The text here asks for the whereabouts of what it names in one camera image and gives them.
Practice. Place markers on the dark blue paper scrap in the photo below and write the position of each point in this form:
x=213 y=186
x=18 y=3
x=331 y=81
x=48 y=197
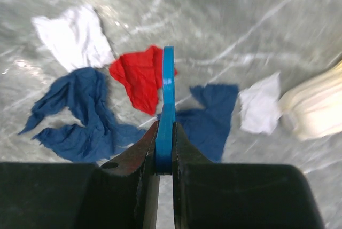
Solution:
x=208 y=128
x=99 y=136

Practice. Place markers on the red paper scrap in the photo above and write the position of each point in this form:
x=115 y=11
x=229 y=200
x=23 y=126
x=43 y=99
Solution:
x=141 y=74

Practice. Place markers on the white paper scrap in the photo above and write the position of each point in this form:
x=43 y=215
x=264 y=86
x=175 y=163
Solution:
x=259 y=111
x=75 y=38

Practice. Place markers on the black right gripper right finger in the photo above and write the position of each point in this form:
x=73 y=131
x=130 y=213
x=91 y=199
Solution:
x=235 y=195

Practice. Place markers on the yellow napa cabbage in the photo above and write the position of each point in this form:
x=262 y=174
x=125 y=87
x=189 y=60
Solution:
x=312 y=109

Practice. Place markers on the blue hand brush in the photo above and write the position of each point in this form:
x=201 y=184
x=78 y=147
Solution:
x=164 y=139

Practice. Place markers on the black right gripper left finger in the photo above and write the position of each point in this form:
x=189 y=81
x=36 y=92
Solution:
x=121 y=193

